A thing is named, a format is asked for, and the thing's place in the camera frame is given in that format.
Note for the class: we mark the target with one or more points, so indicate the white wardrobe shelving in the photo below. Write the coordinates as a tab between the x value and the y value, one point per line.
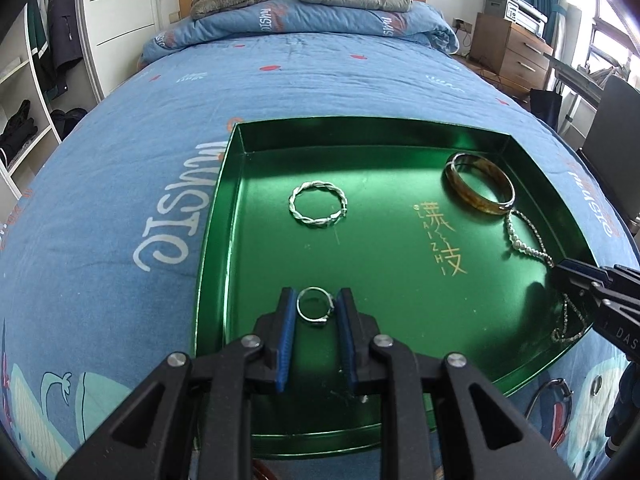
60	55

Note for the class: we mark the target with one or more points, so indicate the thin silver bangle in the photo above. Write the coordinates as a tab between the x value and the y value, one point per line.
553	405

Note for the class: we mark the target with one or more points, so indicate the blue cartoon bedspread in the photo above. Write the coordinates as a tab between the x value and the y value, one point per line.
100	258

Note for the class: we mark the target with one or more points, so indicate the blue folded duvet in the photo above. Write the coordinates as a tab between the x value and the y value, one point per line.
422	24

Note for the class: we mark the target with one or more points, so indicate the white printer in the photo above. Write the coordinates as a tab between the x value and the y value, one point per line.
519	12

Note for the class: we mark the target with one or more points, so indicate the wooden drawer dresser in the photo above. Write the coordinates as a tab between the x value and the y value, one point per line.
510	51

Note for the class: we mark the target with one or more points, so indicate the dark office chair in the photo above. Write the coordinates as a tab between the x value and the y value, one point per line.
611	147

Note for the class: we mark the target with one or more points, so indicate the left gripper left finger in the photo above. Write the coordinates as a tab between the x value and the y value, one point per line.
276	331

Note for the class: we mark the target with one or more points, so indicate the dark tote bag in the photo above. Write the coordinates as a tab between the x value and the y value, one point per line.
546	106

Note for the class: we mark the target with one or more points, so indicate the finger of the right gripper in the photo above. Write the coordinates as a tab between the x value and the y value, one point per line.
572	277
595	304

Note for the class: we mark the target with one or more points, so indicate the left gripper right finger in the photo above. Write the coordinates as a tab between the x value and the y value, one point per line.
356	331

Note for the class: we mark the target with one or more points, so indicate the dark amber bangle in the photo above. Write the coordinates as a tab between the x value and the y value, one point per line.
480	183

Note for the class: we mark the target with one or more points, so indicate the right blue gloved hand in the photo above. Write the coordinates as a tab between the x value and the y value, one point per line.
625	409

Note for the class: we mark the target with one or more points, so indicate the green metal tray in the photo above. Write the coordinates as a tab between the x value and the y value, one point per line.
321	204

